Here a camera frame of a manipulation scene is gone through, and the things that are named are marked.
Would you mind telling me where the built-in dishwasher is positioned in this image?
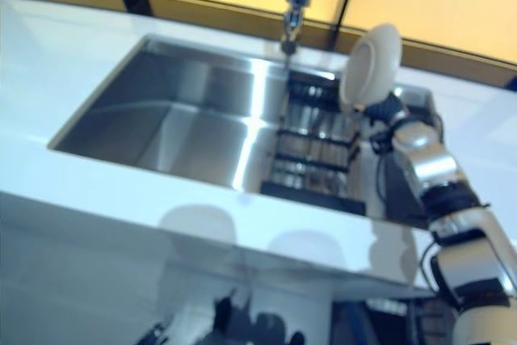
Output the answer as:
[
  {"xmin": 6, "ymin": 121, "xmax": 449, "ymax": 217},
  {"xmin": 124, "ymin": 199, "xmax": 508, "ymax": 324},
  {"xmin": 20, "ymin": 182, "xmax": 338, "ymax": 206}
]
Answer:
[{"xmin": 334, "ymin": 295, "xmax": 461, "ymax": 345}]

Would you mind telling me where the black robot left foot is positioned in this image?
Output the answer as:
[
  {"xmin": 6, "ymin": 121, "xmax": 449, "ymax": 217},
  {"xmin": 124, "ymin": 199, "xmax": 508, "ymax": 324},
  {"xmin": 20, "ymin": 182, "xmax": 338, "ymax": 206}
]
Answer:
[{"xmin": 215, "ymin": 295, "xmax": 246, "ymax": 328}]

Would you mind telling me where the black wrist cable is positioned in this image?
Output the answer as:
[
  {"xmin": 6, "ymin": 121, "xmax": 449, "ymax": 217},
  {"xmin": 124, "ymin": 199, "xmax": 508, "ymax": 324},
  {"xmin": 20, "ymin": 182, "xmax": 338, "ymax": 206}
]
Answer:
[{"xmin": 372, "ymin": 114, "xmax": 446, "ymax": 294}]

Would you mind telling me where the white glossy cabinet door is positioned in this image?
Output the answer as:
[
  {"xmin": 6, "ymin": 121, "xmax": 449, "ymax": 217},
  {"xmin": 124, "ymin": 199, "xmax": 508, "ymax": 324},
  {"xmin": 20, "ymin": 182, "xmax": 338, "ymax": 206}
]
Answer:
[
  {"xmin": 242, "ymin": 247, "xmax": 419, "ymax": 316},
  {"xmin": 0, "ymin": 191, "xmax": 250, "ymax": 322}
]

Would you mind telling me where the black sink dish rack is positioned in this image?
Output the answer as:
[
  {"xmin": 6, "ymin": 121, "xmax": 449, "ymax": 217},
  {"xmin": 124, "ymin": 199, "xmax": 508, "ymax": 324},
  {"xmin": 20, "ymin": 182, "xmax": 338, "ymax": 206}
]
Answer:
[{"xmin": 259, "ymin": 71, "xmax": 368, "ymax": 216}]

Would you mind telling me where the stainless steel sink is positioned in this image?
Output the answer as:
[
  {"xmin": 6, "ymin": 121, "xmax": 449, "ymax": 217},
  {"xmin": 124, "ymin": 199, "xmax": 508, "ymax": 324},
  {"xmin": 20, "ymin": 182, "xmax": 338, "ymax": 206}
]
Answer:
[{"xmin": 47, "ymin": 33, "xmax": 446, "ymax": 232}]

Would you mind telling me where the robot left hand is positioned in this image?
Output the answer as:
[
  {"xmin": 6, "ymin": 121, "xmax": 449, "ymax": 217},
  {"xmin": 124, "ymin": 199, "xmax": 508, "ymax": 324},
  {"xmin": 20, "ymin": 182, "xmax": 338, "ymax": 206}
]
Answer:
[{"xmin": 139, "ymin": 322, "xmax": 171, "ymax": 345}]

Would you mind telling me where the cream round plate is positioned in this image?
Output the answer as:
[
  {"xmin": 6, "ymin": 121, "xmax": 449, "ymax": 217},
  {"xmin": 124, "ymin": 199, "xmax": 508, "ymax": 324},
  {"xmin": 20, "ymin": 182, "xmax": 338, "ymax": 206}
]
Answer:
[{"xmin": 338, "ymin": 23, "xmax": 403, "ymax": 111}]

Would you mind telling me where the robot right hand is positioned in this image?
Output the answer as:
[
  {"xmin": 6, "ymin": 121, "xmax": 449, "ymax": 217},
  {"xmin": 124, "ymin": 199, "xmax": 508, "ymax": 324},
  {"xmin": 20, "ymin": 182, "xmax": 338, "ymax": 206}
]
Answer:
[{"xmin": 357, "ymin": 93, "xmax": 407, "ymax": 128}]

